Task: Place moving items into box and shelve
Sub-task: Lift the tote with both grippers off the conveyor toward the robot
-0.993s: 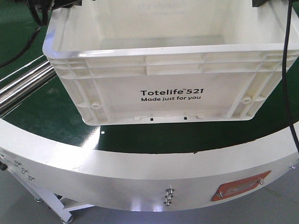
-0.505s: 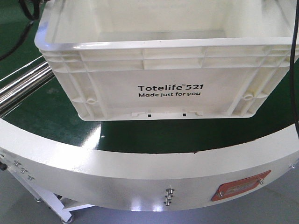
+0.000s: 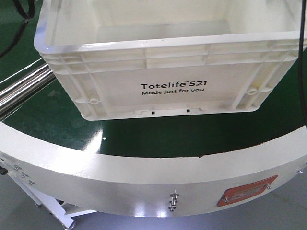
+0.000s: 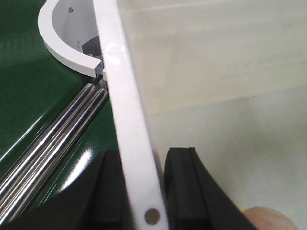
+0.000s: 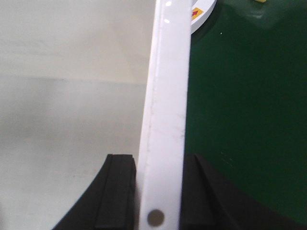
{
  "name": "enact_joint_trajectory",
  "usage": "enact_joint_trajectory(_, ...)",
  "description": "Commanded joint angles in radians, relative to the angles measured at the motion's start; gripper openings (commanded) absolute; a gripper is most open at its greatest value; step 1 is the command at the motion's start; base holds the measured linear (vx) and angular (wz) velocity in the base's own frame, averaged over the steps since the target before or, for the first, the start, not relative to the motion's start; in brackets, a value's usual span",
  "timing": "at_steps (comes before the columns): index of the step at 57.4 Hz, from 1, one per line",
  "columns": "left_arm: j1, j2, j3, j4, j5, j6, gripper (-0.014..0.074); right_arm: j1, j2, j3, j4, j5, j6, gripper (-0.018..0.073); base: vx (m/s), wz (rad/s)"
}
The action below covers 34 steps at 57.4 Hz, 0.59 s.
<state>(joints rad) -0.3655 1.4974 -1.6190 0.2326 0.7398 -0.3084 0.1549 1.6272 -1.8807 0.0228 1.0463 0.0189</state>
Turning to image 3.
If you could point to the chrome conveyor rollers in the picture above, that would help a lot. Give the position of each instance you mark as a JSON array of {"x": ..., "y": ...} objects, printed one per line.
[{"x": 25, "y": 83}]

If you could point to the white curved conveyor frame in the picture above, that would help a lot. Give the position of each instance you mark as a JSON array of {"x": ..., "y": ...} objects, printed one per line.
[{"x": 148, "y": 187}]

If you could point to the orange label plate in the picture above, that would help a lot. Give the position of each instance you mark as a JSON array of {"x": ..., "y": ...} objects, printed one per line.
[{"x": 240, "y": 193}]

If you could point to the white plastic tote box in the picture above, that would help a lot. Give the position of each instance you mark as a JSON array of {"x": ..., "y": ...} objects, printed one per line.
[{"x": 119, "y": 59}]

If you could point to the white conveyor support leg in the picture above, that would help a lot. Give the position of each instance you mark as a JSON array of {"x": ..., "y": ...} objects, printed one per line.
[{"x": 64, "y": 213}]

